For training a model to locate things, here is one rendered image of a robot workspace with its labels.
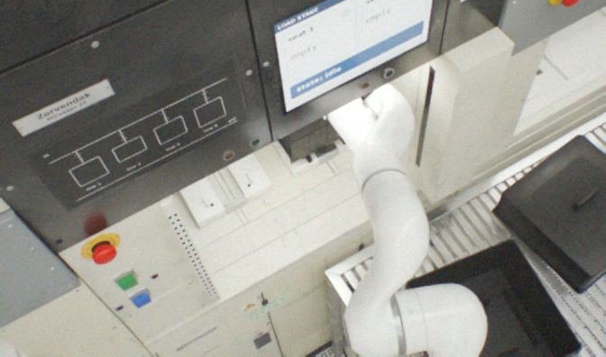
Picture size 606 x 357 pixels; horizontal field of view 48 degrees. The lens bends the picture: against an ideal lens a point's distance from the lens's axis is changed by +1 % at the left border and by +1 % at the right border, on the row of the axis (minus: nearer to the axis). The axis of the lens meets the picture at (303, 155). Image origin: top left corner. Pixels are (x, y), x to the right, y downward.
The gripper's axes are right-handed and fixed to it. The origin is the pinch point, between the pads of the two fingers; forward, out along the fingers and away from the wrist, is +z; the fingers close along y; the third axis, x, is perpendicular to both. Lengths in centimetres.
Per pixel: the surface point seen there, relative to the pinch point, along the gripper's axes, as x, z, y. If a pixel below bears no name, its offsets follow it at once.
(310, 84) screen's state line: 31.1, -30.1, -13.5
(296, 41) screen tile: 43, -30, -15
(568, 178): -34, -46, 48
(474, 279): -43, -53, 16
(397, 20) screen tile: 36.3, -30.2, 2.9
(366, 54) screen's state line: 31.5, -30.1, -2.8
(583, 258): -34, -64, 37
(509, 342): -43, -70, 13
